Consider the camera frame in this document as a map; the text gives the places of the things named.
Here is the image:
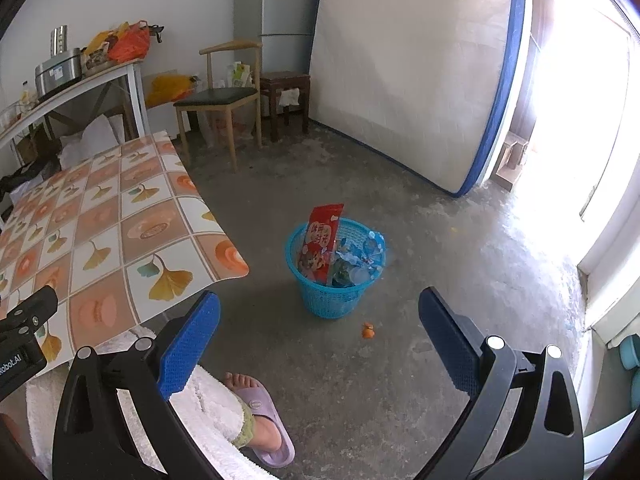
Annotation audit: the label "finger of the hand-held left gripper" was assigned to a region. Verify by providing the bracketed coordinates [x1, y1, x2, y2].
[0, 285, 60, 337]

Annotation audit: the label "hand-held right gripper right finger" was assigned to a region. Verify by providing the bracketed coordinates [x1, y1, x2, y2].
[415, 286, 586, 480]

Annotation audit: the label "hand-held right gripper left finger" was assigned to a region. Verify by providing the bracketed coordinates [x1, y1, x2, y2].
[52, 290, 223, 480]

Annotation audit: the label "blue plastic wastebasket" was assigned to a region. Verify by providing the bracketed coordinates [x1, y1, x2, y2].
[285, 219, 387, 320]

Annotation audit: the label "red snack bag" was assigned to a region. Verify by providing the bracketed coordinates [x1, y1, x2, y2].
[297, 203, 346, 286]

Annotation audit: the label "person's foot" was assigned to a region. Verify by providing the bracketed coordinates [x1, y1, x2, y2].
[224, 371, 286, 456]

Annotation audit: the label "table with patterned tablecloth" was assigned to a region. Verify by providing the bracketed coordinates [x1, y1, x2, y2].
[0, 130, 251, 376]

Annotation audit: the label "dark clothing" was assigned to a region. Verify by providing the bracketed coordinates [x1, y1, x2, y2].
[0, 160, 48, 196]

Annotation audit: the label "purple slipper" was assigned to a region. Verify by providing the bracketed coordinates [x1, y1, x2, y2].
[235, 380, 296, 467]

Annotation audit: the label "white sacks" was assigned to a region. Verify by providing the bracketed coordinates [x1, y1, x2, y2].
[59, 114, 126, 171]

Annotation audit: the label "light blue plastic basin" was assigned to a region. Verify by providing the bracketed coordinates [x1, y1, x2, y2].
[619, 335, 640, 401]

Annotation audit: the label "cardboard box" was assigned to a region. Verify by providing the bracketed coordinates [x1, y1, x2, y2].
[495, 135, 530, 192]

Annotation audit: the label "steel rice cooker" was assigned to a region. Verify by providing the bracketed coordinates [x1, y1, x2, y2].
[34, 49, 85, 98]

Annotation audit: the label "wooden chair with dark seat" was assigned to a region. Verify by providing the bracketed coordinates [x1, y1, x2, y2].
[173, 40, 264, 171]

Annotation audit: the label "white long table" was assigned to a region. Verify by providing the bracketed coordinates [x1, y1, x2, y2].
[0, 57, 148, 161]

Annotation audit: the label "yellow plastic bag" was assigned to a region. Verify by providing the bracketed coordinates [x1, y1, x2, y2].
[145, 74, 200, 107]

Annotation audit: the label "steel utensil holder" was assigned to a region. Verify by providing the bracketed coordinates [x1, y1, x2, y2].
[49, 25, 69, 57]

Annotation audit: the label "white and green packet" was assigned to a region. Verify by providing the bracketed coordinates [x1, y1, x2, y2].
[227, 61, 251, 90]

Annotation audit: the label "dark wooden stool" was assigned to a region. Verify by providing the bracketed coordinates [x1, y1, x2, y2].
[259, 71, 312, 143]

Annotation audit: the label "orange plastic bag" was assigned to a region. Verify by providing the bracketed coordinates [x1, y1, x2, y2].
[107, 22, 152, 61]

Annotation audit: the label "white mattress with blue edge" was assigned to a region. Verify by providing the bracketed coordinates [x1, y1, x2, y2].
[307, 0, 526, 197]

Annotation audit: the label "grey refrigerator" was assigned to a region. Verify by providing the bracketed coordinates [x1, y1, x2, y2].
[234, 0, 328, 78]

